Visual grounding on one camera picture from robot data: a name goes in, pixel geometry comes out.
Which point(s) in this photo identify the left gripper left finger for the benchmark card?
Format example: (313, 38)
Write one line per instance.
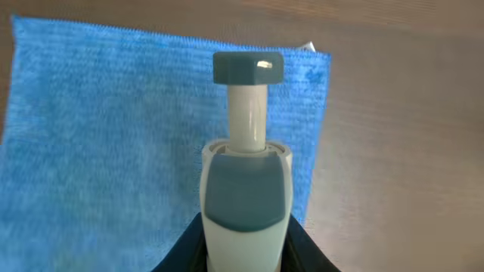
(187, 254)

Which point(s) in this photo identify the blue cloth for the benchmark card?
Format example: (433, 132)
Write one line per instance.
(98, 151)

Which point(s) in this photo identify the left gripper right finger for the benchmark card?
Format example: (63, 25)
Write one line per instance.
(304, 254)

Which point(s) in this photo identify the white pipette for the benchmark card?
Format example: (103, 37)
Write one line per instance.
(245, 196)

